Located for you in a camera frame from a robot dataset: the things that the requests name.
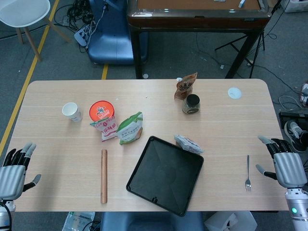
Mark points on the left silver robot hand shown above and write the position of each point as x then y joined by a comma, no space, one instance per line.
10,174

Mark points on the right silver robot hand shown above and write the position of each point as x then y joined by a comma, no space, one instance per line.
288,168

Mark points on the white plastic food bag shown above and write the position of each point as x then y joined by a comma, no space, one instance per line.
190,144

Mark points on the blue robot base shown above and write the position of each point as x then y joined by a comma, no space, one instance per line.
113,41

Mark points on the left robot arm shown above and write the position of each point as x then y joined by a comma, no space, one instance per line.
4,216

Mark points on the clear plastic bag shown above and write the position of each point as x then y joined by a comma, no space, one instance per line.
78,221

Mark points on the pink white seasoning bag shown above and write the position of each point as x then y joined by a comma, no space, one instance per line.
107,131

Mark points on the black square baking tray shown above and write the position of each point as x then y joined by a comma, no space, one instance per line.
166,175

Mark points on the green white corn starch bag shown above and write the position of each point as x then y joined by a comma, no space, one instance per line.
130,131

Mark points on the grey black sneaker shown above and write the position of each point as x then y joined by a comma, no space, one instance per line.
294,134

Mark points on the metal fork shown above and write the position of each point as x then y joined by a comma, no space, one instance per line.
248,175

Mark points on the black flat floor device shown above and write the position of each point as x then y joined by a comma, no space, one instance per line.
292,116

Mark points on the white paper cup stack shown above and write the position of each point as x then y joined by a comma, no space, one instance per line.
71,111

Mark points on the white round plastic lid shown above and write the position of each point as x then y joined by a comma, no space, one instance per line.
234,93

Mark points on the wooden rolling pin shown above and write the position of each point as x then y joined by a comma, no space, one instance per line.
104,178

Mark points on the orange lidded round container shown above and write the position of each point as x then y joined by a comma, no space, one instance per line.
101,111

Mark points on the glass jar black lid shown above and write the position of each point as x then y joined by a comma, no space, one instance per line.
191,104

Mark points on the brown spouted sauce pouch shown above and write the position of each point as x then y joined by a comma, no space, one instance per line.
184,87

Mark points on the black tripod stand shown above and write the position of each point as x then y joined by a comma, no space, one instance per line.
231,44

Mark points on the white power strip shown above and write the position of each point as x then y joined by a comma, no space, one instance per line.
83,34

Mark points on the white chair wooden legs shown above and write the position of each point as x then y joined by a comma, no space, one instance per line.
21,12

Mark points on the dark wood mahjong table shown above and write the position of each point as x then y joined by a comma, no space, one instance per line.
192,18

